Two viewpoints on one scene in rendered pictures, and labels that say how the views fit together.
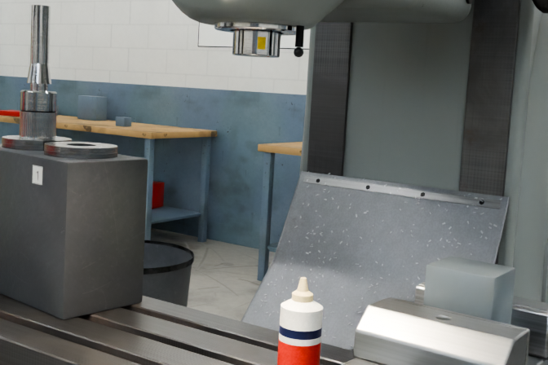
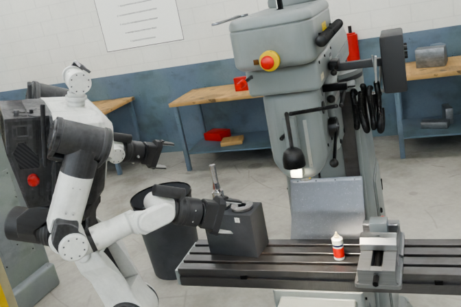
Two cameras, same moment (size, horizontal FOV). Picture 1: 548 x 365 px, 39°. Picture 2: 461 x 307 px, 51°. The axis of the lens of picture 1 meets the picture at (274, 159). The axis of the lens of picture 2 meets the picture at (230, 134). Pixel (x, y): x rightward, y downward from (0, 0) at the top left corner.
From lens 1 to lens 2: 1.20 m
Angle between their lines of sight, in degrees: 15
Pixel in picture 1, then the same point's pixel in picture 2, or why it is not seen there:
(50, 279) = (250, 247)
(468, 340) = (386, 240)
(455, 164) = (343, 168)
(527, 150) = (363, 160)
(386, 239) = (328, 196)
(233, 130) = (143, 93)
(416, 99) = not seen: hidden behind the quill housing
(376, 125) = not seen: hidden behind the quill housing
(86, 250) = (257, 236)
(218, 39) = (118, 46)
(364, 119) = not seen: hidden behind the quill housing
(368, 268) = (325, 207)
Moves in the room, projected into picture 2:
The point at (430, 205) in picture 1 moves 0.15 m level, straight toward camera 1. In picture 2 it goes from (338, 183) to (348, 196)
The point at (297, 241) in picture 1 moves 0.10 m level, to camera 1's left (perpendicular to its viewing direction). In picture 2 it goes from (298, 203) to (276, 209)
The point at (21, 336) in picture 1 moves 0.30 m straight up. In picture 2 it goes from (256, 267) to (242, 196)
